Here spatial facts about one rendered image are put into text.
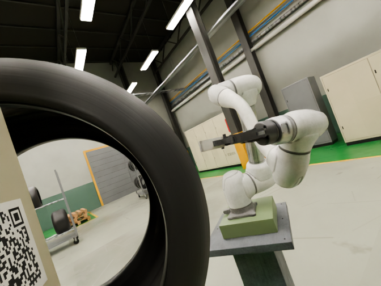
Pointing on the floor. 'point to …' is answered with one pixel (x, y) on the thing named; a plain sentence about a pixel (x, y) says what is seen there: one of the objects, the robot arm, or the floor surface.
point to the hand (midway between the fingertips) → (211, 144)
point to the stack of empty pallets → (79, 216)
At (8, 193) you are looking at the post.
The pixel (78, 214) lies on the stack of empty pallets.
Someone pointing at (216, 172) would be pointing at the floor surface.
